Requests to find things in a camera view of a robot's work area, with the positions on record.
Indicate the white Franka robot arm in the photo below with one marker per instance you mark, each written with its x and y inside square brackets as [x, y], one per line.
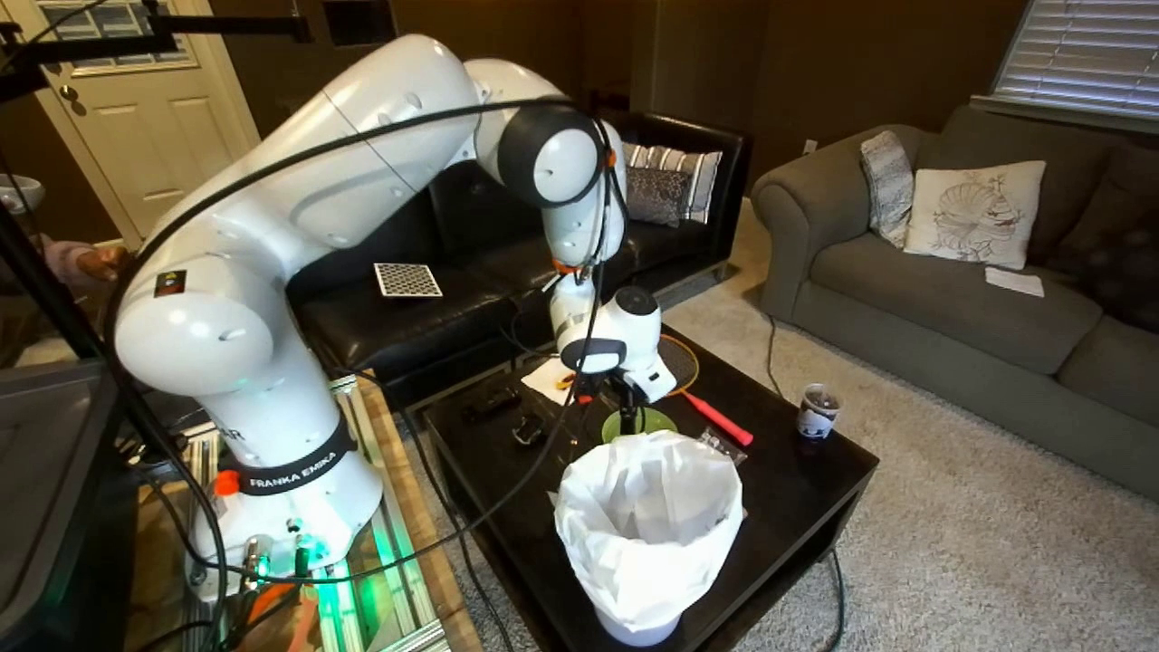
[302, 184]

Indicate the white panel door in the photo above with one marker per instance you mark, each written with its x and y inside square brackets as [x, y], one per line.
[145, 132]

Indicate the black leather sofa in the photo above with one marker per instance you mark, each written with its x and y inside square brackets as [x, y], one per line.
[401, 339]

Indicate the gray fabric sofa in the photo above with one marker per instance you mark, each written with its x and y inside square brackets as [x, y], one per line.
[965, 301]

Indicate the window blinds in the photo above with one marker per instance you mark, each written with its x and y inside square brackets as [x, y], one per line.
[1089, 56]

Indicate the orange round knob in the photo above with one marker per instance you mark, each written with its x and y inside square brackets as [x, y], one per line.
[224, 483]

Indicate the dark dotted pillow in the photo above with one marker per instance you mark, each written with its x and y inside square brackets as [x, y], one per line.
[1117, 258]

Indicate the white bin with bag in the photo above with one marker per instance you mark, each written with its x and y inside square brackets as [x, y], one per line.
[646, 528]

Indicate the green bowl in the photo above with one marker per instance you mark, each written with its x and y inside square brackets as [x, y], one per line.
[659, 426]

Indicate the dark gray equipment case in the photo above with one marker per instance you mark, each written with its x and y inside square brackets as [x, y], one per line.
[49, 510]

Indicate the wooden robot mount table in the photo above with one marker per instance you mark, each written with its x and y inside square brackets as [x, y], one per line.
[402, 529]

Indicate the white wall outlet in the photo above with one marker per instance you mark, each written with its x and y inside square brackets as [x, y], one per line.
[808, 144]

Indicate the white printed pillow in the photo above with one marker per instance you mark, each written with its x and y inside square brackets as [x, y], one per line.
[980, 213]

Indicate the black coffee table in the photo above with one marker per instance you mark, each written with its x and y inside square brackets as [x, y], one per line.
[799, 483]

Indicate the dark wall frame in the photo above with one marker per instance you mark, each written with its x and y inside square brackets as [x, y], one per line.
[360, 15]

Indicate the seated person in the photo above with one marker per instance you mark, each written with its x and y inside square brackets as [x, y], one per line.
[78, 258]

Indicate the gray striped pillow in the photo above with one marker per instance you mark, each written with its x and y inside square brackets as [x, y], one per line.
[887, 184]

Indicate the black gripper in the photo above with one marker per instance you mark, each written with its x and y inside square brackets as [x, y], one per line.
[627, 391]

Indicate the white striped pillow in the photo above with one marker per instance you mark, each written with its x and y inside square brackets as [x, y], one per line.
[706, 184]

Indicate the gray brown patterned pillow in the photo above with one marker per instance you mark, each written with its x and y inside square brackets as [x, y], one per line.
[657, 199]

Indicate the white paper sheet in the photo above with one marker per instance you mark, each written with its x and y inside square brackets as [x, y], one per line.
[1014, 279]

